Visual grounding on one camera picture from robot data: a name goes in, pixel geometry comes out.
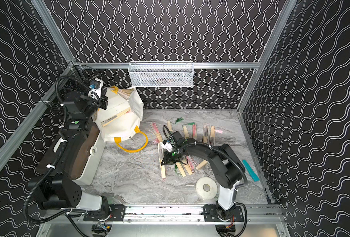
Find white tote bag yellow handles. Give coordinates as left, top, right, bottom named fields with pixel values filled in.
left=94, top=86, right=148, bottom=153

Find grey paper folding fan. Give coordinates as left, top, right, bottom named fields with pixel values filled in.
left=203, top=124, right=210, bottom=143

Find black wire wall basket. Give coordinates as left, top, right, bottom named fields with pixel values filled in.
left=40, top=65, right=102, bottom=123

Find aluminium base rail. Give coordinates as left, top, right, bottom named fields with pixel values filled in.
left=37, top=204, right=290, bottom=237

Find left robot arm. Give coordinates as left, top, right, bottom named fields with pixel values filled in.
left=22, top=76, right=111, bottom=224

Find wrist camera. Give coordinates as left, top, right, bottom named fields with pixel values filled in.
left=161, top=141, right=174, bottom=153
left=88, top=78, right=104, bottom=99

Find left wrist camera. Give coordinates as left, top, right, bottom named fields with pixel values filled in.
left=88, top=78, right=104, bottom=99

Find brown lidded storage box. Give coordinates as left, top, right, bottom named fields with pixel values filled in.
left=56, top=119, right=105, bottom=185

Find purple paper folding fan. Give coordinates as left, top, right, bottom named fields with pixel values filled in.
left=196, top=161, right=209, bottom=170

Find green paper folding fan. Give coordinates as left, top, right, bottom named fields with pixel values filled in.
left=183, top=122, right=195, bottom=138

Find teal folding fan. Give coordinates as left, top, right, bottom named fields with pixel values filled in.
left=242, top=160, right=260, bottom=182

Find white tape roll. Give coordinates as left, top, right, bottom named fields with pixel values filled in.
left=196, top=177, right=218, bottom=200

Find dark grey folding fan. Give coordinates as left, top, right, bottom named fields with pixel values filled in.
left=158, top=142, right=167, bottom=179

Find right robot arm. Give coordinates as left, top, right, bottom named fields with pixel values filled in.
left=161, top=131, right=248, bottom=221

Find white wire wall basket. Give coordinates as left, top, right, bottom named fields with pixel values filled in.
left=128, top=61, right=195, bottom=87

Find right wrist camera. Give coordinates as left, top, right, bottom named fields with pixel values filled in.
left=161, top=141, right=174, bottom=153

